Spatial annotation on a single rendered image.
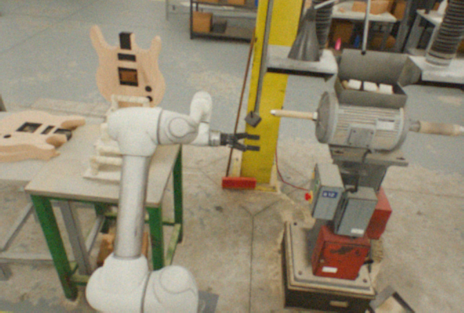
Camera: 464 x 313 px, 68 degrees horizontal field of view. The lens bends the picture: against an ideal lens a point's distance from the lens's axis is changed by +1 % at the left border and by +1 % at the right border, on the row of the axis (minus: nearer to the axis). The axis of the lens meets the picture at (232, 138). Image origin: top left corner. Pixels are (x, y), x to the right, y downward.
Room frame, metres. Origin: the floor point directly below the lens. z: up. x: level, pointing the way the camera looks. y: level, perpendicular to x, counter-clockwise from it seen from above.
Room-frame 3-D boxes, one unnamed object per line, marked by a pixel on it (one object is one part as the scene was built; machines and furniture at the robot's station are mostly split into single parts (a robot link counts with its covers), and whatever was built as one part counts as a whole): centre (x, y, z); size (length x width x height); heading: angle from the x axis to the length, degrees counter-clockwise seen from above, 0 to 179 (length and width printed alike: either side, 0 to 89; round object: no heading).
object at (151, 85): (1.61, 0.55, 1.33); 0.35 x 0.04 x 0.40; 87
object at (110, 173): (1.29, 0.56, 0.94); 0.27 x 0.15 x 0.01; 88
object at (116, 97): (1.57, 0.55, 1.20); 0.20 x 0.03 x 0.03; 87
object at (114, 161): (1.25, 0.56, 1.04); 0.20 x 0.03 x 0.03; 87
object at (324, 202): (1.20, -0.51, 0.99); 0.24 x 0.21 x 0.26; 88
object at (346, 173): (1.33, -0.60, 1.02); 0.13 x 0.04 x 0.04; 88
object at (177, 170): (1.64, 0.32, 0.45); 0.05 x 0.05 x 0.90; 88
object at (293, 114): (1.46, -0.29, 1.25); 0.18 x 0.03 x 0.03; 88
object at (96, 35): (1.61, 0.68, 1.49); 0.07 x 0.04 x 0.10; 87
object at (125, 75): (1.60, 0.55, 1.31); 0.10 x 0.03 x 0.05; 87
